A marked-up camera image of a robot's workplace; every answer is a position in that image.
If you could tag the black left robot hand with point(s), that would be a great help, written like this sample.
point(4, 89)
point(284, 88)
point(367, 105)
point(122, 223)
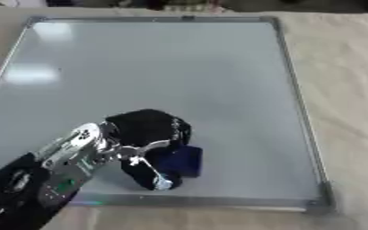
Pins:
point(145, 125)

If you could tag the dark blue whiteboard eraser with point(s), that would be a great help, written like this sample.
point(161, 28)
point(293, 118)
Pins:
point(184, 161)

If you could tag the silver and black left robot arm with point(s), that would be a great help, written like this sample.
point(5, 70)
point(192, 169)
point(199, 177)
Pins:
point(51, 170)

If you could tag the silver-framed whiteboard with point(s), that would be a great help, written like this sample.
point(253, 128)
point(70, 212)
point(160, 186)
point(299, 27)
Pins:
point(166, 75)

